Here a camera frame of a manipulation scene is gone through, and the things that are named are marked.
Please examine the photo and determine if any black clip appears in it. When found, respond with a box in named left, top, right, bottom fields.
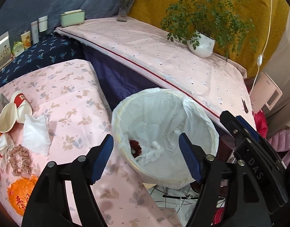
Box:
left=241, top=98, right=249, bottom=113

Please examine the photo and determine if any orange plastic snack bag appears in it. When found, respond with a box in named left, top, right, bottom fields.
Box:
left=7, top=175, right=38, bottom=216

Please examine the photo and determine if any pink white appliance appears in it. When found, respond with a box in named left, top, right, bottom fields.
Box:
left=250, top=72, right=282, bottom=113

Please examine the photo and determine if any white cable with switch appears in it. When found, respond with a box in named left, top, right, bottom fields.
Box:
left=249, top=0, right=274, bottom=95

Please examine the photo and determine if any dark red scrunchie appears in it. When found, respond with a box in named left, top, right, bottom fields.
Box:
left=129, top=140, right=142, bottom=158

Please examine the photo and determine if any blue grey backdrop cloth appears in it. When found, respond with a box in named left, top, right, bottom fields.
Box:
left=0, top=0, right=120, bottom=42

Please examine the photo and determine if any mint green tissue box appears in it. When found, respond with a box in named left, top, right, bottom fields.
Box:
left=60, top=9, right=85, bottom=27

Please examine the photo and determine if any white lined trash bin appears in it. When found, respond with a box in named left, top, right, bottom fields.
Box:
left=111, top=88, right=219, bottom=190

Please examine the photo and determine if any white cosmetic tube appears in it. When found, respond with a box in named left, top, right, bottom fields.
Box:
left=31, top=21, right=39, bottom=44

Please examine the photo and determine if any navy floral cloth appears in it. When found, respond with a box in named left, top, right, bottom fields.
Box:
left=0, top=33, right=85, bottom=88

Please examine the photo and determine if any mustard yellow backdrop cloth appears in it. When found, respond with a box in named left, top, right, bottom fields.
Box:
left=129, top=0, right=290, bottom=78

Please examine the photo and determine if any green plant white pot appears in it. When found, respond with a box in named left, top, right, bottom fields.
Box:
left=160, top=0, right=257, bottom=58

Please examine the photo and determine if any small green white box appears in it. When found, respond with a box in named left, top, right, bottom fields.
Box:
left=12, top=41, right=25, bottom=58

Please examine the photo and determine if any red garment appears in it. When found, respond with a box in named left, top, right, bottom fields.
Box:
left=253, top=110, right=268, bottom=138

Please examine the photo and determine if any small orange print box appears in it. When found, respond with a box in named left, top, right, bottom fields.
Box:
left=20, top=31, right=31, bottom=50

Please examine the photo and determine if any white card box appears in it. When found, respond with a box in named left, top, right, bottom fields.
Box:
left=0, top=32, right=12, bottom=71

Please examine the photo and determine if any white cosmetic jar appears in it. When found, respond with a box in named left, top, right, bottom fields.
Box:
left=38, top=15, right=48, bottom=32

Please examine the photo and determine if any pale pink dotted cloth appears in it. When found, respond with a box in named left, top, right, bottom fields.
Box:
left=55, top=17, right=255, bottom=126

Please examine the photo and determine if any white tissue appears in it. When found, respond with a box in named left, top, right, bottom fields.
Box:
left=21, top=114, right=51, bottom=156

